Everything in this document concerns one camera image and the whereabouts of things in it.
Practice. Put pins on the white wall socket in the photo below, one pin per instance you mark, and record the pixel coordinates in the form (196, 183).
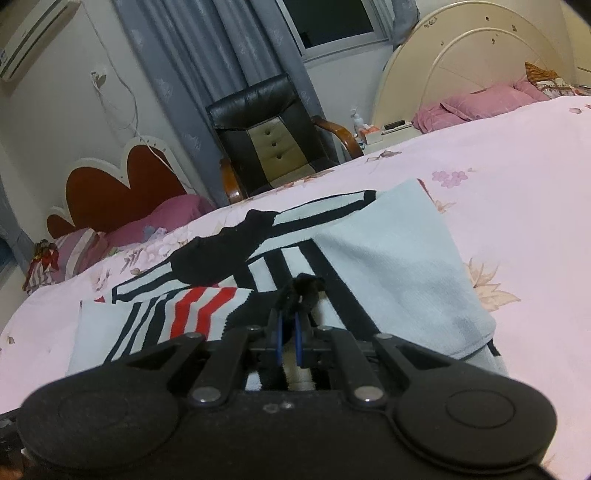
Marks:
(98, 79)

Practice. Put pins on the grey patterned curtain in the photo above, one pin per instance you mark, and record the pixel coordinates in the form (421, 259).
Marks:
(401, 18)
(194, 55)
(9, 221)

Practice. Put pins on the white air conditioner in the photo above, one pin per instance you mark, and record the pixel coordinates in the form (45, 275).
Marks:
(32, 37)

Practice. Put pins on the pink floral bedsheet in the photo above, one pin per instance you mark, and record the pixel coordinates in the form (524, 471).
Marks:
(517, 194)

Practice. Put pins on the red heart-shaped headboard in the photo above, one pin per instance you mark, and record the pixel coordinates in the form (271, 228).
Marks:
(111, 194)

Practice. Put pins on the dark window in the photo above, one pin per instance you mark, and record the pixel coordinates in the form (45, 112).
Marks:
(332, 18)

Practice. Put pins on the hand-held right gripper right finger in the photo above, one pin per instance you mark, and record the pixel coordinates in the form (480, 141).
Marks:
(299, 339)

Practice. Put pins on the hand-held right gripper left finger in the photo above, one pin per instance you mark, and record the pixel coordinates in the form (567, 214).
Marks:
(279, 334)

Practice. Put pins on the white pump bottle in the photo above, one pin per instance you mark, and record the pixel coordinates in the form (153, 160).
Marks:
(355, 122)

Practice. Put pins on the striped knit sweater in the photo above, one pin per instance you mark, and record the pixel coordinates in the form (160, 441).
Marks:
(392, 258)

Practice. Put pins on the magenta pillow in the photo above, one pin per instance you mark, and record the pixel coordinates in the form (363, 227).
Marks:
(171, 212)

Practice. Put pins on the cream nightstand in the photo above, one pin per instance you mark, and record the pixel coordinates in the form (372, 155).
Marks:
(392, 138)

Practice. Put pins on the black leather armchair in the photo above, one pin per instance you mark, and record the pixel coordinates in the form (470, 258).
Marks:
(258, 120)

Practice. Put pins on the cream arched headboard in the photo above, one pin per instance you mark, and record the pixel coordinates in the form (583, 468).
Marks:
(466, 50)

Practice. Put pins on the orange patterned pillow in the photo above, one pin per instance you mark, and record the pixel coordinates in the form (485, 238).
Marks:
(545, 76)

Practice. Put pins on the black remote control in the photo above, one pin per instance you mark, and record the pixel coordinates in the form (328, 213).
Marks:
(395, 124)

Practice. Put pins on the striped pink pillow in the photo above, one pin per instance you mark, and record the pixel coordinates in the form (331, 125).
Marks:
(69, 254)

